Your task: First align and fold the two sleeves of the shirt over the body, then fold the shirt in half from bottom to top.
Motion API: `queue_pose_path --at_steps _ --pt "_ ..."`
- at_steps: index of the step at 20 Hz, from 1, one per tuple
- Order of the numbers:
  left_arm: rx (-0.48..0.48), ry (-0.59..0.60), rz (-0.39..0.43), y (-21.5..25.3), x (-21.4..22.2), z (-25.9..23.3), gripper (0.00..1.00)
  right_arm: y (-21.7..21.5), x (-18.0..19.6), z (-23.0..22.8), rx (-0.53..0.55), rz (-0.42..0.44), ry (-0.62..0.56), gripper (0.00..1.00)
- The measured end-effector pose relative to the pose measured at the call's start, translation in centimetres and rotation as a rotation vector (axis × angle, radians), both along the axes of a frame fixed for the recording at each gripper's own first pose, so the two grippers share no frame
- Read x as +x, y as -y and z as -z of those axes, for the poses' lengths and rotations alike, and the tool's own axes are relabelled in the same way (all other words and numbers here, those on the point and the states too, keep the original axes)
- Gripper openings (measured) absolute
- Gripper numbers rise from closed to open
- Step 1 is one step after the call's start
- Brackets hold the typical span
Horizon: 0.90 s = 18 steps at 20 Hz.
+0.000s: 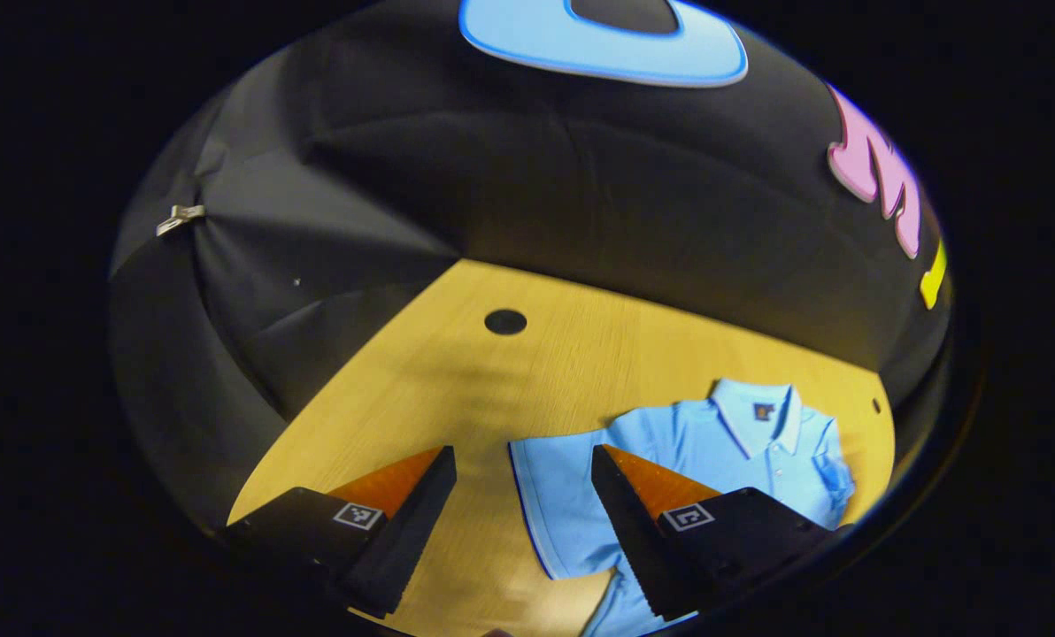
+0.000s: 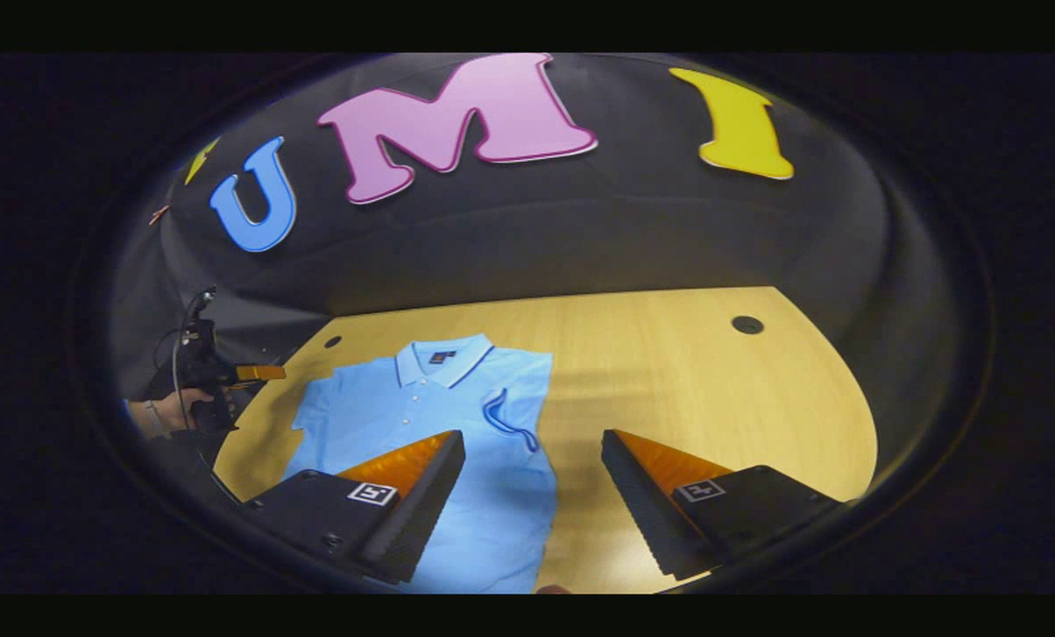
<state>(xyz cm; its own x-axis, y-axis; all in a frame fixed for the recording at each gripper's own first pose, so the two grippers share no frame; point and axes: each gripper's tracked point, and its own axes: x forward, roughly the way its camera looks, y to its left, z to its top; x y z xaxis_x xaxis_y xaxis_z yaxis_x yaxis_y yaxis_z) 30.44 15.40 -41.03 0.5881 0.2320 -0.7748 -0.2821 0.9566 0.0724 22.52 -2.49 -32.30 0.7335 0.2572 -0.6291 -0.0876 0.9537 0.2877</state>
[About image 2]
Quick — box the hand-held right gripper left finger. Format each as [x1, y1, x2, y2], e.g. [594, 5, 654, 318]
[243, 429, 467, 587]

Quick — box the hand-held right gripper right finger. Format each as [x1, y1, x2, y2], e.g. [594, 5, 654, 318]
[600, 428, 847, 582]

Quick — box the light blue T-shirt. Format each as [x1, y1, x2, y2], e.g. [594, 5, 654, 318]
[281, 334, 559, 594]

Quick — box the black backdrop cloth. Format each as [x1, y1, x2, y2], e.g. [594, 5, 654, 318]
[103, 53, 993, 549]

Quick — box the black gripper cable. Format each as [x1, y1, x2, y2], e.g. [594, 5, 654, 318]
[170, 329, 243, 505]

